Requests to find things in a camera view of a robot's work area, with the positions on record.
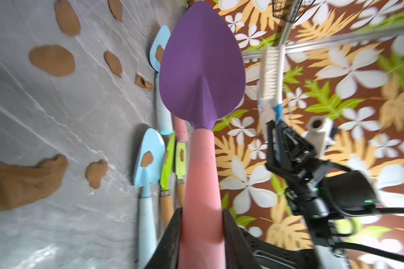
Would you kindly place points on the green square trowel right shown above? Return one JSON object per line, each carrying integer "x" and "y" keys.
{"x": 181, "y": 171}

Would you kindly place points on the brown soil clump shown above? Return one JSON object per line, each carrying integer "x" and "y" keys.
{"x": 95, "y": 172}
{"x": 20, "y": 185}

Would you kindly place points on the purple trowel pink handle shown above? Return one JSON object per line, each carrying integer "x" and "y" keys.
{"x": 202, "y": 80}
{"x": 181, "y": 130}

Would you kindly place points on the green pointed trowel wooden handle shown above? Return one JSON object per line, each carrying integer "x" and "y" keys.
{"x": 166, "y": 199}

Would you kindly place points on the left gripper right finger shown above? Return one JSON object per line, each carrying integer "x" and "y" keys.
{"x": 238, "y": 252}

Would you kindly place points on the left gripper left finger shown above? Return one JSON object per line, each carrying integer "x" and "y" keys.
{"x": 167, "y": 251}

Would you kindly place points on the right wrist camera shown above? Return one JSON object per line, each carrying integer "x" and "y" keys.
{"x": 320, "y": 133}

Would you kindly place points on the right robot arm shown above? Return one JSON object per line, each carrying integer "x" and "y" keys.
{"x": 334, "y": 257}

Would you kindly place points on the white brush blue handle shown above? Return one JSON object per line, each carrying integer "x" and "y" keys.
{"x": 271, "y": 79}

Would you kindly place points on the black wire basket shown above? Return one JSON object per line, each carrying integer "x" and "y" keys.
{"x": 286, "y": 10}

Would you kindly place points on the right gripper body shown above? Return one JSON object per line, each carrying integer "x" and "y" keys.
{"x": 321, "y": 191}

